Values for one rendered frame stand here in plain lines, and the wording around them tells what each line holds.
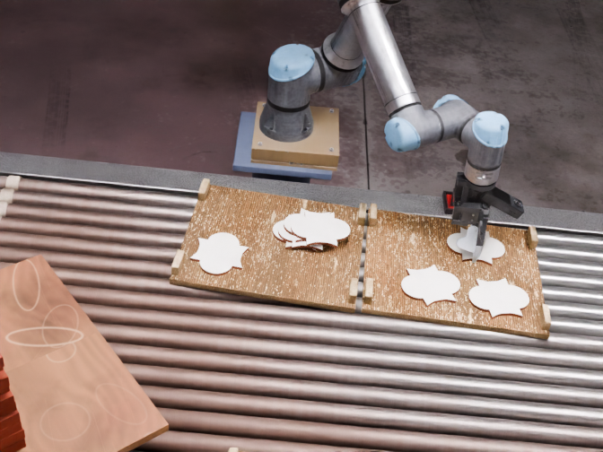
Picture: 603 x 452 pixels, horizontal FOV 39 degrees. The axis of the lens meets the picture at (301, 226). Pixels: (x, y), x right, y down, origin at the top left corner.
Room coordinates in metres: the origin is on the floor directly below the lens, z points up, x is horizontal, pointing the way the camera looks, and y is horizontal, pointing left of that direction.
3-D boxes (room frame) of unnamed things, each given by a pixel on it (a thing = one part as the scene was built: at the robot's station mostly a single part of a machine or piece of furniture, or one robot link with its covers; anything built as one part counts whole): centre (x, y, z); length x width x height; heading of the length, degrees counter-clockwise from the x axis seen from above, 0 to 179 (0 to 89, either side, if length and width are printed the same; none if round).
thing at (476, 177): (1.56, -0.38, 1.16); 0.08 x 0.08 x 0.05
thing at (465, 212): (1.56, -0.38, 1.08); 0.09 x 0.08 x 0.12; 89
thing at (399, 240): (1.48, -0.36, 0.93); 0.41 x 0.35 x 0.02; 89
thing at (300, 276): (1.49, 0.06, 0.93); 0.41 x 0.35 x 0.02; 88
